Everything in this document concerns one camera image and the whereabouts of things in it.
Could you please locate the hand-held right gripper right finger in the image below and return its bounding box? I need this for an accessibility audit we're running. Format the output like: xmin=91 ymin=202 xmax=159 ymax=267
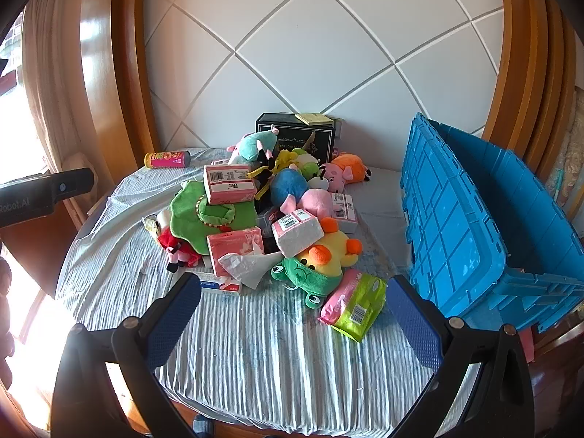
xmin=385 ymin=275 xmax=535 ymax=438

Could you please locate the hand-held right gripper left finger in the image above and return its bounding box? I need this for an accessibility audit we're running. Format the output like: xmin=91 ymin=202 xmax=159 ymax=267
xmin=50 ymin=271 xmax=204 ymax=438

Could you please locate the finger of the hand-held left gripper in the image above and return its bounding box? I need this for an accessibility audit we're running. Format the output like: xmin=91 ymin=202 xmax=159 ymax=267
xmin=45 ymin=167 xmax=98 ymax=202

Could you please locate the white blue medicine box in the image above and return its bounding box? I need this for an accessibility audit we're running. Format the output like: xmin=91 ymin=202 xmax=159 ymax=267
xmin=188 ymin=270 xmax=242 ymax=295

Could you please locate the pink green wipes pack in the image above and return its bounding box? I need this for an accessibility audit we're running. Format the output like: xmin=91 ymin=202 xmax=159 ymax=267
xmin=318 ymin=268 xmax=388 ymax=344

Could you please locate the pink pig plush red dress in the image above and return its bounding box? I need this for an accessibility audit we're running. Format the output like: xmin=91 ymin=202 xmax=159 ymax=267
xmin=155 ymin=212 xmax=201 ymax=275

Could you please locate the white tissue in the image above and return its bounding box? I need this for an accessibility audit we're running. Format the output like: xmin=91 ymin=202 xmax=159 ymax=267
xmin=218 ymin=251 xmax=284 ymax=290

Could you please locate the pink soft tissue pack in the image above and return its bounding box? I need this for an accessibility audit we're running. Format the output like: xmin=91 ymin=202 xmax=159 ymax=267
xmin=207 ymin=227 xmax=265 ymax=269

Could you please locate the green frog plush bag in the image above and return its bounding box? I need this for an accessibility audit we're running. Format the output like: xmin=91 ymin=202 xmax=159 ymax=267
xmin=170 ymin=180 xmax=257 ymax=254

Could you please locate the blue plastic storage container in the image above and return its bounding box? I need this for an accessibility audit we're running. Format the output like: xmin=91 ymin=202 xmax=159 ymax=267
xmin=400 ymin=112 xmax=584 ymax=334

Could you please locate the pink white tissue pack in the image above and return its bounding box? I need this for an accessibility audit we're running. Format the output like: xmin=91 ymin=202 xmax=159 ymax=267
xmin=271 ymin=207 xmax=326 ymax=258

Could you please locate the pink barcode tissue box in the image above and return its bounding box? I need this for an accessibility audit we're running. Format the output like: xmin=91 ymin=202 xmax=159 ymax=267
xmin=203 ymin=164 xmax=257 ymax=204

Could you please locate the beige curtain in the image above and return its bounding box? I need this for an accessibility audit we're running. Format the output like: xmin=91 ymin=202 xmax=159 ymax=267
xmin=20 ymin=0 xmax=92 ymax=192

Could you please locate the light blue striped blanket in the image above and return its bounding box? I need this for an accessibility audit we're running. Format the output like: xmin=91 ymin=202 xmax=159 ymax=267
xmin=55 ymin=146 xmax=484 ymax=434

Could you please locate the yellow pink snack can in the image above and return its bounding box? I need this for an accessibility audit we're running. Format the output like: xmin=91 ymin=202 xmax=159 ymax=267
xmin=144 ymin=150 xmax=191 ymax=169

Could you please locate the yellow duck plush frog suit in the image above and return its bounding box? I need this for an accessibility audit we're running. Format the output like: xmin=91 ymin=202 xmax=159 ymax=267
xmin=270 ymin=216 xmax=364 ymax=312

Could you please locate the pink white labelled box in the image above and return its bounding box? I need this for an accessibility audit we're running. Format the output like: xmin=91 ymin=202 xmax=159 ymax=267
xmin=331 ymin=192 xmax=360 ymax=233

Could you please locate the orange pink pig plush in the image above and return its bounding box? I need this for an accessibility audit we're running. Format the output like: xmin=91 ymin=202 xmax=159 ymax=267
xmin=319 ymin=152 xmax=373 ymax=193

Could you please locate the yellow black striped plush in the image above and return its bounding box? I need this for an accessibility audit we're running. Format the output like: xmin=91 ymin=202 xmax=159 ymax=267
xmin=247 ymin=164 xmax=277 ymax=201

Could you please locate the teal pig plush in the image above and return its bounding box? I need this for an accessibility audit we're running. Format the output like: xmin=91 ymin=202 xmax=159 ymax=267
xmin=227 ymin=124 xmax=280 ymax=165

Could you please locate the blue pig plush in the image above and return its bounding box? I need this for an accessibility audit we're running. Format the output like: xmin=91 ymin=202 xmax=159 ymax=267
xmin=270 ymin=168 xmax=334 ymax=217

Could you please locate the green plush toy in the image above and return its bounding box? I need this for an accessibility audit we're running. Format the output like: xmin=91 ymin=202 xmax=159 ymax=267
xmin=292 ymin=148 xmax=330 ymax=192

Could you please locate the black gift box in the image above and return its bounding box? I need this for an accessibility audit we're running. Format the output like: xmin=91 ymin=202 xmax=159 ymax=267
xmin=254 ymin=112 xmax=337 ymax=157

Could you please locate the yellow sticky notepad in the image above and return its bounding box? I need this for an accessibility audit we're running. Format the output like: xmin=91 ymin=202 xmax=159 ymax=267
xmin=294 ymin=112 xmax=333 ymax=127

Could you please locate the wooden frame post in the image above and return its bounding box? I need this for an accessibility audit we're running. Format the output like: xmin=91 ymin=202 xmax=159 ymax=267
xmin=77 ymin=0 xmax=160 ymax=233
xmin=479 ymin=0 xmax=580 ymax=183

